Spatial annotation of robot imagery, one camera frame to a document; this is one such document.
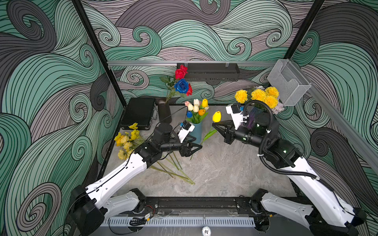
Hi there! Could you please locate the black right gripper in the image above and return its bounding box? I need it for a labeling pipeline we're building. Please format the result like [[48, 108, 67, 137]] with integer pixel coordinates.
[[213, 120, 266, 150]]

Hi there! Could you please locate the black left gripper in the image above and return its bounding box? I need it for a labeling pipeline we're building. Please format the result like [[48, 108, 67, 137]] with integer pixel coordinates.
[[158, 136, 201, 158]]

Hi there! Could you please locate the teal ceramic vase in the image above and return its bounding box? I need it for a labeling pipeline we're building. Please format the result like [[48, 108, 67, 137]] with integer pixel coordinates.
[[189, 123, 202, 144]]

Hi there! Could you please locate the yellow ranunculus stem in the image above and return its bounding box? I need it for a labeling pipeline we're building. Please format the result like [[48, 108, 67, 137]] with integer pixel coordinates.
[[117, 123, 195, 185]]

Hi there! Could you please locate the black cylindrical vase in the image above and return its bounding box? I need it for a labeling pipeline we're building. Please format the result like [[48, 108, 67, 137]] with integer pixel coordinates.
[[157, 98, 172, 124]]

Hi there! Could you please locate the yellow flower bunch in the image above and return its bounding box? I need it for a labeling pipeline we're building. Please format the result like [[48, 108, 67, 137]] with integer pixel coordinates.
[[149, 160, 195, 185]]

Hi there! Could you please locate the pale yellow blossom spray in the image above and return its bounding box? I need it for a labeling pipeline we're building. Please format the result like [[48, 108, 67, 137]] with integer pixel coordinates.
[[114, 132, 190, 181]]

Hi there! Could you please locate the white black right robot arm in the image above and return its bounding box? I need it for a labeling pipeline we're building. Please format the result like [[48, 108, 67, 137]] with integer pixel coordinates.
[[212, 112, 367, 236]]

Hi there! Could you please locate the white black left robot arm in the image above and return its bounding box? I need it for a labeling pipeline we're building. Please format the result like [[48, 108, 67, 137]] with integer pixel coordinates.
[[68, 121, 202, 236]]

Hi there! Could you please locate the purple glass vase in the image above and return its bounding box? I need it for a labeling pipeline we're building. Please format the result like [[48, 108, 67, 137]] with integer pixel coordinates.
[[247, 107, 264, 129]]

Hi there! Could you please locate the yellow tulip bouquet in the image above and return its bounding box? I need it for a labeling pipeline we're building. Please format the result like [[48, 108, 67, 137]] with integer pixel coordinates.
[[185, 99, 209, 124]]

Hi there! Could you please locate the black hanging tray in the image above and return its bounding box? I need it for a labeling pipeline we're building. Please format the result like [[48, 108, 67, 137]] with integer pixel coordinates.
[[176, 63, 240, 82]]

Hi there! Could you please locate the blue rose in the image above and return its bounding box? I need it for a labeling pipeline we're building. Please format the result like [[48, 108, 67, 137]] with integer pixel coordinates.
[[174, 79, 189, 94]]

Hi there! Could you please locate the yellow carnation bouquet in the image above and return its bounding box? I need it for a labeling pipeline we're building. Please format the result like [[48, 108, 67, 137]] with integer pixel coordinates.
[[234, 86, 285, 115]]

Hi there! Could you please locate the black ribbed hard case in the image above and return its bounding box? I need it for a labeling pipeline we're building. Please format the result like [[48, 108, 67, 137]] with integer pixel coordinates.
[[121, 97, 157, 130]]

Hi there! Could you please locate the red rose stem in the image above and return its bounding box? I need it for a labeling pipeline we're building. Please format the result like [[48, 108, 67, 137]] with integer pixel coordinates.
[[160, 65, 193, 104]]

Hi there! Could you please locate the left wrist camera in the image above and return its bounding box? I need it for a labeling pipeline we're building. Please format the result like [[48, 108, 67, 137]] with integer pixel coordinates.
[[178, 121, 195, 143]]

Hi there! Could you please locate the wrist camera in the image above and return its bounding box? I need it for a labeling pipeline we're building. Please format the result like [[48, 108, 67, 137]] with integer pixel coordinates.
[[226, 103, 249, 130], [178, 121, 195, 143]]

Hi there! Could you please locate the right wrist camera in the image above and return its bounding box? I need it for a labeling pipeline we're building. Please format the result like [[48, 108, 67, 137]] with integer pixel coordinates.
[[226, 103, 249, 130]]

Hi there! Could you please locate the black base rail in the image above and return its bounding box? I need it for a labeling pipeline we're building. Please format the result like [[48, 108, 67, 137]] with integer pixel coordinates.
[[141, 196, 314, 216]]

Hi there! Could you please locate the clear acrylic wall box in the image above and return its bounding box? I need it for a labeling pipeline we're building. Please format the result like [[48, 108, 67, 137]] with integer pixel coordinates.
[[267, 59, 312, 107]]

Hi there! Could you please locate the white slotted cable duct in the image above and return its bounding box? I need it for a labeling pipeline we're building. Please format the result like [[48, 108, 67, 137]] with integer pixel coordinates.
[[100, 216, 257, 228]]

